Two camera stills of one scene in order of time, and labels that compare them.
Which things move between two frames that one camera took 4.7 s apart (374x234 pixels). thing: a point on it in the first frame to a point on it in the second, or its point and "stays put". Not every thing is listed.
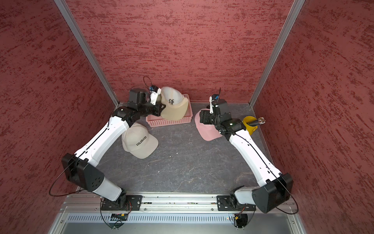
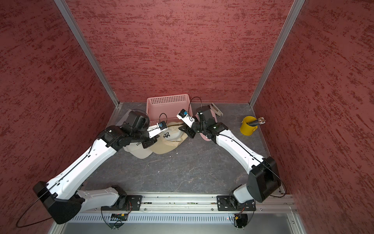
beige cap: [176, 104] to [170, 140]
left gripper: [158, 107] to [149, 142]
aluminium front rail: [150, 202] stays put
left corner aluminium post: [70, 19] stays put
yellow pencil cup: [250, 128] stays put
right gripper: [204, 115] to [188, 130]
